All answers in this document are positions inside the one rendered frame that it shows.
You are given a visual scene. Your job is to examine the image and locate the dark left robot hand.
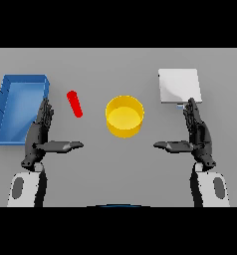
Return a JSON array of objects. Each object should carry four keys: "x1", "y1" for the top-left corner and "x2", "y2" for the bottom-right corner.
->
[{"x1": 20, "y1": 98, "x2": 85, "y2": 172}]

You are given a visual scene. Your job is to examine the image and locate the dark right robot hand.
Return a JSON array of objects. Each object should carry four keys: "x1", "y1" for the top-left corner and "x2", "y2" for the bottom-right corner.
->
[{"x1": 152, "y1": 97, "x2": 217, "y2": 172}]

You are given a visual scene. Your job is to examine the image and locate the red beaker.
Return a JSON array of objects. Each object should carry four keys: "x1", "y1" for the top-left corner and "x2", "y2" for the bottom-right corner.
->
[{"x1": 66, "y1": 90, "x2": 84, "y2": 119}]

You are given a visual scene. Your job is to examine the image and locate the pale square scale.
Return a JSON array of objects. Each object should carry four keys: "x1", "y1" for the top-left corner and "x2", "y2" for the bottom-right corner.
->
[{"x1": 157, "y1": 68, "x2": 203, "y2": 110}]

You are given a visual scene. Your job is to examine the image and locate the yellow bowl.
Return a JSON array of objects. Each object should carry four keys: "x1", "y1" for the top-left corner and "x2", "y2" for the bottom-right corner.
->
[{"x1": 105, "y1": 95, "x2": 145, "y2": 139}]

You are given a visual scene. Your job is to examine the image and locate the blue tray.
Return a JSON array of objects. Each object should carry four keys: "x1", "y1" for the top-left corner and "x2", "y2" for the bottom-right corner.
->
[{"x1": 0, "y1": 74, "x2": 51, "y2": 146}]

